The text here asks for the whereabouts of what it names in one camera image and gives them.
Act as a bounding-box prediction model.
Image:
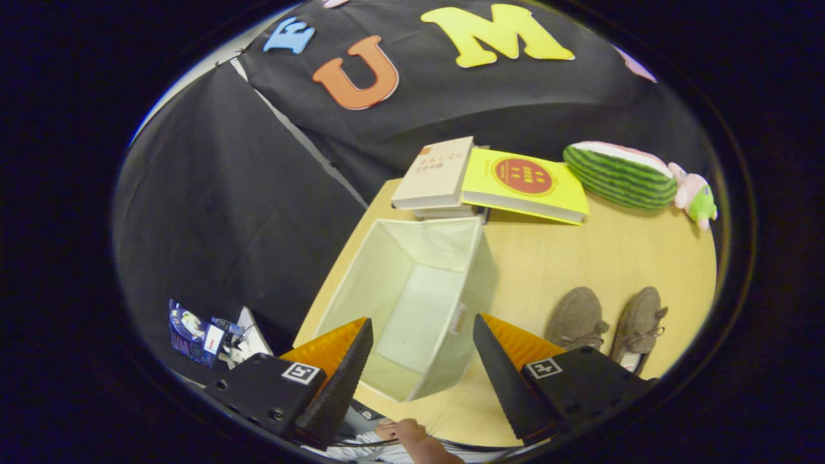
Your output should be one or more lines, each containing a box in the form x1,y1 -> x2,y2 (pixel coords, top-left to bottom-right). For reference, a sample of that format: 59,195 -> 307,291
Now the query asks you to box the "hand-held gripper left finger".
205,317 -> 374,450

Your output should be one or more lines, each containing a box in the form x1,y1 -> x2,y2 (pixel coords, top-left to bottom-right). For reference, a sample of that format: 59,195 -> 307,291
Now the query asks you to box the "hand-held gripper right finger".
472,314 -> 658,445

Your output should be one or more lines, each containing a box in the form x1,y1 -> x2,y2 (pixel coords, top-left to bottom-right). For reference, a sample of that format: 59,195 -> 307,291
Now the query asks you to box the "brown fuzzy shoe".
610,287 -> 668,376
545,287 -> 610,352

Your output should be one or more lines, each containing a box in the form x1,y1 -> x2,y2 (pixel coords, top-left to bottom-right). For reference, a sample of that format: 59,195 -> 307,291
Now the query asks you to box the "white fabric storage box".
314,217 -> 499,403

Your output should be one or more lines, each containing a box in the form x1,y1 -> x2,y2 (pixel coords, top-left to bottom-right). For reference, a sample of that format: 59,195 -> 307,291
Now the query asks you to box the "person's light striped clothing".
303,435 -> 555,464

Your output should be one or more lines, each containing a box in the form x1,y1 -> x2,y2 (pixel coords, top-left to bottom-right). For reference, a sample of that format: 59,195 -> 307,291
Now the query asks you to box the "blue printed packet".
169,298 -> 226,368

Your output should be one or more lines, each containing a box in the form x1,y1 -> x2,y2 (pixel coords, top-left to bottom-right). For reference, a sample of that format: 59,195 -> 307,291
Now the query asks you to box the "pale thick book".
412,205 -> 490,223

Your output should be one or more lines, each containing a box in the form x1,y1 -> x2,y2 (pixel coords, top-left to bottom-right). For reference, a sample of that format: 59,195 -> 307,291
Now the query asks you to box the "yellow book with red circle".
461,148 -> 590,226

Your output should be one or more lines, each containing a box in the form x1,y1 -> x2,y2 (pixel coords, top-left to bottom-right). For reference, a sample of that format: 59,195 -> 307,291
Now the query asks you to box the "beige book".
391,136 -> 476,211

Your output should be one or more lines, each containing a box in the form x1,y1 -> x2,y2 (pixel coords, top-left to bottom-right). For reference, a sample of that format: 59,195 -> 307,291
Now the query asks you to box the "watermelon slice plush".
563,141 -> 679,211

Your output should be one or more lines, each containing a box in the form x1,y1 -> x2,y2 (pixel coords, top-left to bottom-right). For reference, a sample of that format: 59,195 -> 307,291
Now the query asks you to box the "pink and green plush toy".
668,162 -> 718,231

